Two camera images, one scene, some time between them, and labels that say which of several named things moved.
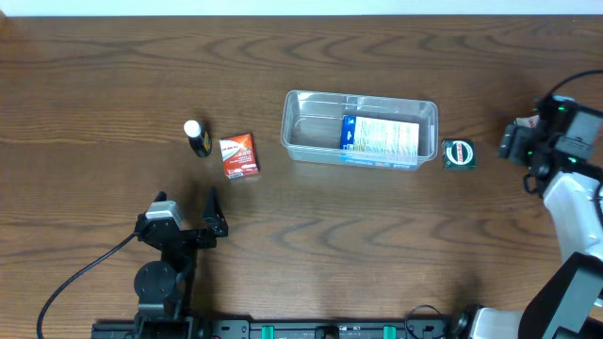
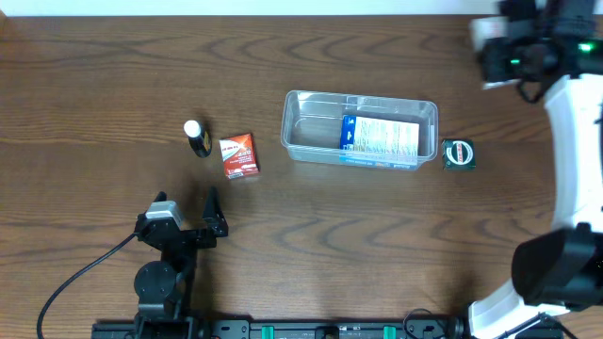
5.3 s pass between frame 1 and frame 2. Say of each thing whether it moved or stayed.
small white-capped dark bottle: stayed
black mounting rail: stayed
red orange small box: stayed
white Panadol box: moved
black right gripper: moved
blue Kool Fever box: stayed
